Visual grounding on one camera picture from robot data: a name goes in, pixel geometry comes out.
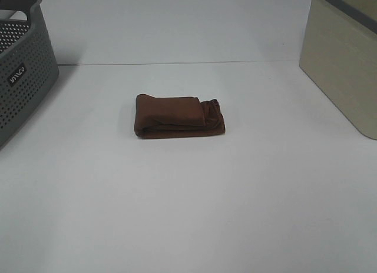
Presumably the brown towel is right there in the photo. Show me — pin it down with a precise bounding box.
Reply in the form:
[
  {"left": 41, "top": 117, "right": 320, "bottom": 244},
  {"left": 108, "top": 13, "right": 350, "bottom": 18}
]
[{"left": 134, "top": 94, "right": 226, "bottom": 139}]

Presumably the beige storage box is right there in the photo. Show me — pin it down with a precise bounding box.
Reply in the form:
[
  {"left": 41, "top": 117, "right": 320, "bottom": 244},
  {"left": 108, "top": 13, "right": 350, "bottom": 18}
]
[{"left": 299, "top": 0, "right": 376, "bottom": 139}]

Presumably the grey perforated plastic basket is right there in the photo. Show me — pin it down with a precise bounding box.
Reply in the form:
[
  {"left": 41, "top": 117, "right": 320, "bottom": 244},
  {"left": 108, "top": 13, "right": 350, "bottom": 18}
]
[{"left": 1, "top": 0, "right": 59, "bottom": 145}]

